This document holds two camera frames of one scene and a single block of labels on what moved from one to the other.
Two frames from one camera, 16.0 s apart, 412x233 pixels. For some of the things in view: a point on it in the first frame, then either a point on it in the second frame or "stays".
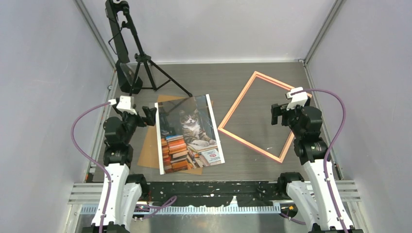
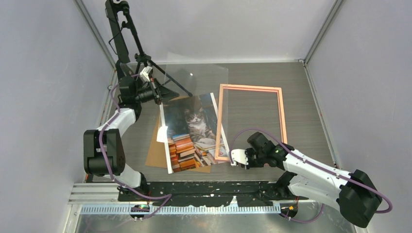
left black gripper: x=149 y=119 to x=161 y=93
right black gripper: x=277 y=110 to x=248 y=152
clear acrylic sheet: x=188 y=136 to x=203 y=117
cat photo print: x=188 y=137 stays
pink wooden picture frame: x=238 y=101 to x=283 y=136
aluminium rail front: x=89 y=195 stays
